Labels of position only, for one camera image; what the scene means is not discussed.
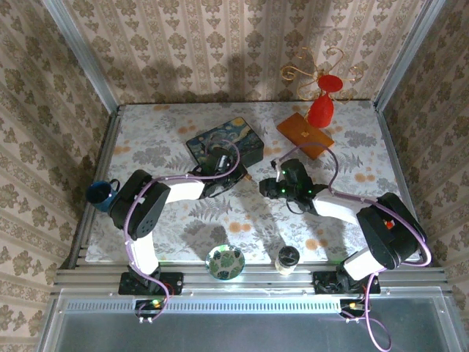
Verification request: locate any starry night painting box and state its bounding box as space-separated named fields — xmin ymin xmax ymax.
xmin=185 ymin=116 xmax=265 ymax=173

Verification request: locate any floral table mat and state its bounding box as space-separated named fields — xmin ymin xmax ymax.
xmin=84 ymin=101 xmax=421 ymax=263

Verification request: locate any glass jar black lid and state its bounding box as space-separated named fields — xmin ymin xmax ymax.
xmin=274 ymin=246 xmax=300 ymax=276

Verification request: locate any green leaf pattern bowl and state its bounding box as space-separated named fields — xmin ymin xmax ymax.
xmin=204 ymin=244 xmax=246 ymax=282

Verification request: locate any dark blue mug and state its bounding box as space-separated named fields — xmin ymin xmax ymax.
xmin=86 ymin=178 xmax=122 ymax=213

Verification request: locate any black controller board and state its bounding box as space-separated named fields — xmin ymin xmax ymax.
xmin=134 ymin=298 xmax=166 ymax=317
xmin=339 ymin=298 xmax=372 ymax=317

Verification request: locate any grey metal panel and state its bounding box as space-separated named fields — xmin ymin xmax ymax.
xmin=36 ymin=288 xmax=462 ymax=352

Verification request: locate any aluminium frame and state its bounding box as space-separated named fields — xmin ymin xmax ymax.
xmin=38 ymin=0 xmax=454 ymax=296

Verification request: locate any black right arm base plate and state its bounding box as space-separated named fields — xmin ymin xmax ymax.
xmin=313 ymin=270 xmax=381 ymax=296

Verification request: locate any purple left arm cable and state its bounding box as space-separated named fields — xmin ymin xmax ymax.
xmin=123 ymin=139 xmax=243 ymax=326

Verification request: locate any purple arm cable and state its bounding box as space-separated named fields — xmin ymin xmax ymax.
xmin=273 ymin=142 xmax=432 ymax=352
xmin=123 ymin=139 xmax=243 ymax=326

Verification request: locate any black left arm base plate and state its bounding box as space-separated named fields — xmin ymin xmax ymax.
xmin=117 ymin=271 xmax=184 ymax=296

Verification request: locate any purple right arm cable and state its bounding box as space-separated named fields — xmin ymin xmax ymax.
xmin=273 ymin=142 xmax=432 ymax=352

